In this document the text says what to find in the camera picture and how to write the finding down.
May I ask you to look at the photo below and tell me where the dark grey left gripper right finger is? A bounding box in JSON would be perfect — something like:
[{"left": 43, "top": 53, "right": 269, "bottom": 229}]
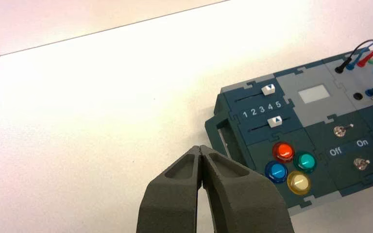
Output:
[{"left": 200, "top": 145, "right": 295, "bottom": 233}]

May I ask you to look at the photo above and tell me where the yellow round push button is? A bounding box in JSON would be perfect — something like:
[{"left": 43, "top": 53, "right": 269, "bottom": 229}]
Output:
[{"left": 287, "top": 170, "right": 312, "bottom": 196}]

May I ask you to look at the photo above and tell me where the metal toggle switch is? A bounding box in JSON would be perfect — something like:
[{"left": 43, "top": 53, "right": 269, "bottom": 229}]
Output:
[
  {"left": 354, "top": 158, "right": 371, "bottom": 171},
  {"left": 333, "top": 123, "right": 355, "bottom": 138}
]

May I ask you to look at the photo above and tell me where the white slider knob blue arrow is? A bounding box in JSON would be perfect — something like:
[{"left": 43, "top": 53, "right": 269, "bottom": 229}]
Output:
[
  {"left": 267, "top": 116, "right": 283, "bottom": 128},
  {"left": 261, "top": 84, "right": 276, "bottom": 96}
]

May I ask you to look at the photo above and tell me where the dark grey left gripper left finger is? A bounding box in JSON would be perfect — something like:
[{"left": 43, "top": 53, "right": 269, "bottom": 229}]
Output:
[{"left": 136, "top": 145, "right": 203, "bottom": 233}]

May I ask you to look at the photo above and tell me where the green round push button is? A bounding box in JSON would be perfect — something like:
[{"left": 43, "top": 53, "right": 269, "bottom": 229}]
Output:
[{"left": 293, "top": 151, "right": 318, "bottom": 174}]

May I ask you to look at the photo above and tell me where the black cable with plug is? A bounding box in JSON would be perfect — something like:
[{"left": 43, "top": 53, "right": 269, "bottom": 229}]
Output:
[{"left": 335, "top": 39, "right": 373, "bottom": 74}]

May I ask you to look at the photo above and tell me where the orange round push button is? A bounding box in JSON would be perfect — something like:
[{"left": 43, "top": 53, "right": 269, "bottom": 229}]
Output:
[{"left": 272, "top": 142, "right": 295, "bottom": 164}]

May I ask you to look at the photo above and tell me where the teal and grey control board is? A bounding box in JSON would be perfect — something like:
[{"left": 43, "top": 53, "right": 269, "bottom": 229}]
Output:
[{"left": 204, "top": 48, "right": 373, "bottom": 216}]

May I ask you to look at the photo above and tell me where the blue round push button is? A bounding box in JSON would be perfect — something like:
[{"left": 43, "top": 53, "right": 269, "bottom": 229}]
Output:
[{"left": 264, "top": 161, "right": 288, "bottom": 184}]

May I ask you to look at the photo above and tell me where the white rectangular display window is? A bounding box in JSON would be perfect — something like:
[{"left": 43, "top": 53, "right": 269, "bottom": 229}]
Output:
[{"left": 298, "top": 84, "right": 331, "bottom": 104}]

